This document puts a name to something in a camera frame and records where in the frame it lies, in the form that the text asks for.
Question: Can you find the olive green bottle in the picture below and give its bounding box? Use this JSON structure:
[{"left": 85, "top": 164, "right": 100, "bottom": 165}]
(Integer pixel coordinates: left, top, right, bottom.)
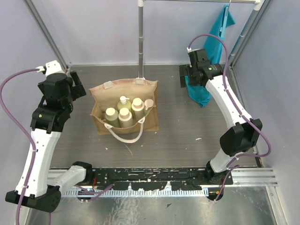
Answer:
[{"left": 105, "top": 107, "right": 120, "bottom": 128}]

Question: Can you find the green bottle white cap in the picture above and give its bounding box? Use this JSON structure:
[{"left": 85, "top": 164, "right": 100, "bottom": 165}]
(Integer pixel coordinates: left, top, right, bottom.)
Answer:
[{"left": 117, "top": 96, "right": 132, "bottom": 113}]

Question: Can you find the green pump dispenser bottle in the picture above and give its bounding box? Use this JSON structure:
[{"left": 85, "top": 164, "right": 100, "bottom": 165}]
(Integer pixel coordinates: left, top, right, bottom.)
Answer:
[{"left": 144, "top": 99, "right": 154, "bottom": 116}]

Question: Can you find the cream short bottle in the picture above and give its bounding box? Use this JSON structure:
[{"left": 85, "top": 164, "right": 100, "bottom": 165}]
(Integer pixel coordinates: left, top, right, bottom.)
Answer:
[{"left": 118, "top": 108, "right": 133, "bottom": 128}]

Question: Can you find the cream labelled tall bottle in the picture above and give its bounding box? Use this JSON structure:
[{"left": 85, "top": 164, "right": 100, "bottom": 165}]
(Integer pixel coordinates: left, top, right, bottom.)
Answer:
[{"left": 131, "top": 97, "right": 144, "bottom": 120}]

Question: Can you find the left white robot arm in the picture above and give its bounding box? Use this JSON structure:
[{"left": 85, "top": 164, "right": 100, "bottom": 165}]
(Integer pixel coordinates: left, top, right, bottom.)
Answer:
[{"left": 5, "top": 71, "right": 94, "bottom": 213}]

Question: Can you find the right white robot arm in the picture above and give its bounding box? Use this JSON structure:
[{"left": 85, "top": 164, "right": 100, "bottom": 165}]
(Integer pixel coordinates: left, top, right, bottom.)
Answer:
[{"left": 180, "top": 49, "right": 263, "bottom": 185}]

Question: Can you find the teal t-shirt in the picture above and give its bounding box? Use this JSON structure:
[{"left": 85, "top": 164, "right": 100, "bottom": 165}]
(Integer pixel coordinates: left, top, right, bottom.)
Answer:
[{"left": 185, "top": 4, "right": 235, "bottom": 107}]

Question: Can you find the metal clothes rack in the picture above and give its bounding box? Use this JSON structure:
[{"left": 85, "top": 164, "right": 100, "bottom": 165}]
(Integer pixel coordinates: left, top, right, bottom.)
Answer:
[{"left": 137, "top": 0, "right": 263, "bottom": 79}]

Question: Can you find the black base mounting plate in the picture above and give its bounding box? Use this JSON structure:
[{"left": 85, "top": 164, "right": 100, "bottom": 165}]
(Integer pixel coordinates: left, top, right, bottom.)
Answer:
[{"left": 78, "top": 167, "right": 233, "bottom": 193}]

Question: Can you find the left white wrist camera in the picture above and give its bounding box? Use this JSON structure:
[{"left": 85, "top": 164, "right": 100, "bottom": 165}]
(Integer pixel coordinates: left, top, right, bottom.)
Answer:
[{"left": 36, "top": 60, "right": 66, "bottom": 76}]

